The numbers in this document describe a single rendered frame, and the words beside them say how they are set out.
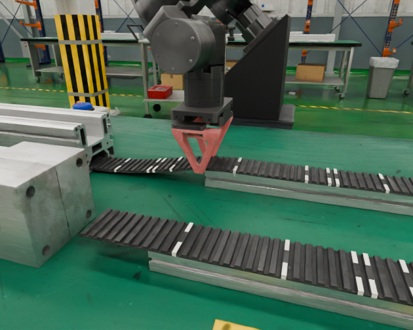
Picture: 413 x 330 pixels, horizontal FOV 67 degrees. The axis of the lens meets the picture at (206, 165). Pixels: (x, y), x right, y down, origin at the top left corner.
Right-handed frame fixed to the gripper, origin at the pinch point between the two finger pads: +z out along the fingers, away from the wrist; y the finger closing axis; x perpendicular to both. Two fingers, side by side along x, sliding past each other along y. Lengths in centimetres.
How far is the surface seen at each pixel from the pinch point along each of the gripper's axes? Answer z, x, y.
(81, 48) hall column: 2, -210, -252
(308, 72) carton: 44, 21, -474
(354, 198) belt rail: 2.2, 22.0, 1.3
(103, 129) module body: -2.6, -19.3, -2.6
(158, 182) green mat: 3.4, -6.7, 2.6
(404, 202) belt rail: 1.9, 27.9, 1.3
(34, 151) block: -6.0, -15.4, 16.4
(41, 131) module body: -3.9, -25.4, 4.8
